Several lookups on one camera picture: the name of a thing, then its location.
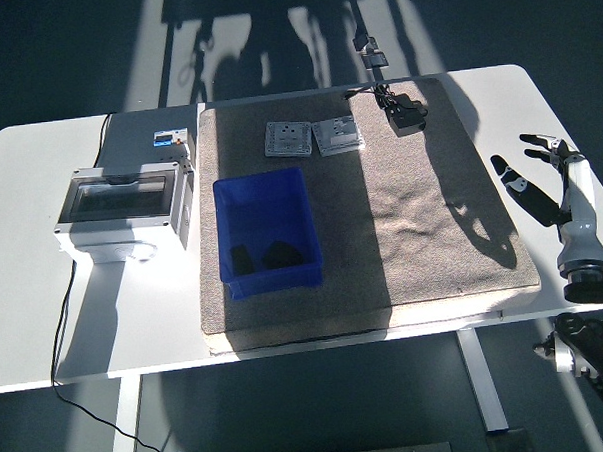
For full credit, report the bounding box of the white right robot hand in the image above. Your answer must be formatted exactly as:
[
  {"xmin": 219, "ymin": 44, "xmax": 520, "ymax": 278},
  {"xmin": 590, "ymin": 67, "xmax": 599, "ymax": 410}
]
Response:
[{"xmin": 489, "ymin": 129, "xmax": 603, "ymax": 279}]

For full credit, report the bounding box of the black hexagonal nut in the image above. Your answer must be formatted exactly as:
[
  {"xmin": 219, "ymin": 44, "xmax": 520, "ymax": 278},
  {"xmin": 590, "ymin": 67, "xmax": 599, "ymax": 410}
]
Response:
[
  {"xmin": 260, "ymin": 239, "xmax": 304, "ymax": 272},
  {"xmin": 230, "ymin": 243, "xmax": 256, "ymax": 277}
]

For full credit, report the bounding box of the blue plastic box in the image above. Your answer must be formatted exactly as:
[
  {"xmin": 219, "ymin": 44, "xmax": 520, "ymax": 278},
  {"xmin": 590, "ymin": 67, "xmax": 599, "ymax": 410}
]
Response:
[{"xmin": 212, "ymin": 165, "xmax": 327, "ymax": 302}]

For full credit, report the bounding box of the grey-brown mat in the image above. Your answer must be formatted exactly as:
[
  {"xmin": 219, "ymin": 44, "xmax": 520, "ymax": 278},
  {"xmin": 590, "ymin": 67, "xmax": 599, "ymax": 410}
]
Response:
[{"xmin": 189, "ymin": 73, "xmax": 546, "ymax": 357}]

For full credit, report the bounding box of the black power adapter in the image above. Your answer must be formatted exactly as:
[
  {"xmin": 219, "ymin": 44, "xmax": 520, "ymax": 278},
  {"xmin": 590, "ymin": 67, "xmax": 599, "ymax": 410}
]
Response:
[{"xmin": 386, "ymin": 93, "xmax": 431, "ymax": 139}]

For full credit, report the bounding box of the white right table leg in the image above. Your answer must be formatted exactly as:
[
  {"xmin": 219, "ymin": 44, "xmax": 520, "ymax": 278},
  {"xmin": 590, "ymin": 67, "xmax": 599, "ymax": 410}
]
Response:
[{"xmin": 455, "ymin": 324, "xmax": 533, "ymax": 452}]

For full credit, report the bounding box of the white table leg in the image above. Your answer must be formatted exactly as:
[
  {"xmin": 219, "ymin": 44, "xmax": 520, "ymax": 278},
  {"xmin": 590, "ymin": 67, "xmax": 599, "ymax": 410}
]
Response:
[
  {"xmin": 455, "ymin": 324, "xmax": 533, "ymax": 452},
  {"xmin": 105, "ymin": 375, "xmax": 145, "ymax": 452}
]

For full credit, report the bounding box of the grey square socket plate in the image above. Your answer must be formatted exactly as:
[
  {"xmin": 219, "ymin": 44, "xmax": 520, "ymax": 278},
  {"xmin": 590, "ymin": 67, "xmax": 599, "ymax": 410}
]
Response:
[
  {"xmin": 311, "ymin": 113, "xmax": 368, "ymax": 158},
  {"xmin": 262, "ymin": 118, "xmax": 313, "ymax": 160}
]

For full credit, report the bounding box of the black clamp device on stand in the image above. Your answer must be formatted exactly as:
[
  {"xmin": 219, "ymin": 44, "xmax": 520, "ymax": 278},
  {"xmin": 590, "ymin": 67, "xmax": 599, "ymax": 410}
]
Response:
[{"xmin": 351, "ymin": 29, "xmax": 391, "ymax": 73}]

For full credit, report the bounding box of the blue and white circuit breaker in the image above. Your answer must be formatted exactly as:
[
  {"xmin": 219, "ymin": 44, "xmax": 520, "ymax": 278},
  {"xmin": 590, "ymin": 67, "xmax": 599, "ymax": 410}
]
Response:
[{"xmin": 150, "ymin": 126, "xmax": 198, "ymax": 161}]

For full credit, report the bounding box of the white left table leg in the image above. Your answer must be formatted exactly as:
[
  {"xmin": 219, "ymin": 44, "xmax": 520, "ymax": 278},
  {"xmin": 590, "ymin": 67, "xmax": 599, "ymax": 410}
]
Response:
[{"xmin": 105, "ymin": 375, "xmax": 145, "ymax": 452}]

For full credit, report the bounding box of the black adapter cord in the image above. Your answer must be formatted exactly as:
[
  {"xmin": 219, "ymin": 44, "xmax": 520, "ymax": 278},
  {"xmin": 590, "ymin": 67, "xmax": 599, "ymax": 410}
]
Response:
[{"xmin": 342, "ymin": 83, "xmax": 403, "ymax": 115}]

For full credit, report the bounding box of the grey enclosure with clear lid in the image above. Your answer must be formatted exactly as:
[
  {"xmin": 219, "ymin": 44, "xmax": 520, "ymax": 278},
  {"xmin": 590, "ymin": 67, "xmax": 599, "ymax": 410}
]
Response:
[{"xmin": 51, "ymin": 159, "xmax": 200, "ymax": 268}]

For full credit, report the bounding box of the long black power cable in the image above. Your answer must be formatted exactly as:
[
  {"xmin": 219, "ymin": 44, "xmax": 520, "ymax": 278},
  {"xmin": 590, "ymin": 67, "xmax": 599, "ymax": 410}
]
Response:
[{"xmin": 36, "ymin": 109, "xmax": 172, "ymax": 452}]

